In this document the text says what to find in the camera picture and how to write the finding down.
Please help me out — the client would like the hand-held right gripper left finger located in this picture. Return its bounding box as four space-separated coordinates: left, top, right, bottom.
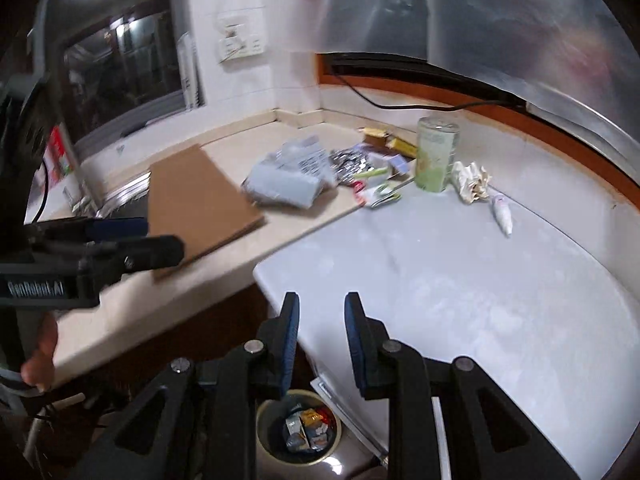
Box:
75 291 301 480

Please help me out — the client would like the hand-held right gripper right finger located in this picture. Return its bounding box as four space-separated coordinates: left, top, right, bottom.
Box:
344 291 581 480

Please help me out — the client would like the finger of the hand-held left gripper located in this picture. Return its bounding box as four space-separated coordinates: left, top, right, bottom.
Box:
75 235 185 281
27 217 150 248

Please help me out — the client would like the round grey waste bin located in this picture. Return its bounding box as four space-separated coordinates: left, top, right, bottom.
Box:
256 390 343 463

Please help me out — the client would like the person's left hand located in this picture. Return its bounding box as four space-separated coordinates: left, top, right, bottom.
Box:
20 315 60 393

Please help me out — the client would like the steel sink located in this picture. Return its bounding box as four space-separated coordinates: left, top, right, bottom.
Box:
65 170 151 221

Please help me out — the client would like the white cabinet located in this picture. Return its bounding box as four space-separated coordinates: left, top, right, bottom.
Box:
310 350 396 466

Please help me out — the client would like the brown cardboard sheet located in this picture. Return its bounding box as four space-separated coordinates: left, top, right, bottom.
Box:
147 144 266 281

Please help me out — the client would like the dark wooden base cabinet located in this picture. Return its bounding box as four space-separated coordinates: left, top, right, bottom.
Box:
50 280 311 411

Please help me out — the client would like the red pink carton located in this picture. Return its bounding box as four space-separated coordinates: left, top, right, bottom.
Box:
42 125 73 178

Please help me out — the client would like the green white wrapper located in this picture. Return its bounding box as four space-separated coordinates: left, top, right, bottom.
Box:
352 180 403 208

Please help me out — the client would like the grey plastic bag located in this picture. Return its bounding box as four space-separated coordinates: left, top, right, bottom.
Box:
242 135 341 209

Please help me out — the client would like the window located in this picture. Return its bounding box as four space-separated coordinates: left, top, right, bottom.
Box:
30 0 211 161

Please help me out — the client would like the white plastic package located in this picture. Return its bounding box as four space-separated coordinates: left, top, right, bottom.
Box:
177 32 207 108

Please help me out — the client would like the silver foil wrapper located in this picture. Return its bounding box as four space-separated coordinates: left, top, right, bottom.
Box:
330 147 386 188

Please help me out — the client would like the crumpled white tissue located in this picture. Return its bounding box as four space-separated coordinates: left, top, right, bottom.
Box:
450 161 493 206

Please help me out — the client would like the green translucent jar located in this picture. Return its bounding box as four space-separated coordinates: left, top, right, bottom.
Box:
415 116 460 193

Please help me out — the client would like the small flat yellow box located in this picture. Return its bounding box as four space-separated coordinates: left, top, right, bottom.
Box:
386 136 418 160

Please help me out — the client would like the translucent plastic sheet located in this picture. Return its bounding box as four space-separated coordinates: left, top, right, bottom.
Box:
300 0 640 186

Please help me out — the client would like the white wall socket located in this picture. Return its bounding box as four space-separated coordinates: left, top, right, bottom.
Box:
217 17 266 63

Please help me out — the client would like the black cable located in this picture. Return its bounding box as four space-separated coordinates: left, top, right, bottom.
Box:
332 72 526 111

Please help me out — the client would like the orange wooden frame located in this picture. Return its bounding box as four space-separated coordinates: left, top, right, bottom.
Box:
315 52 640 186

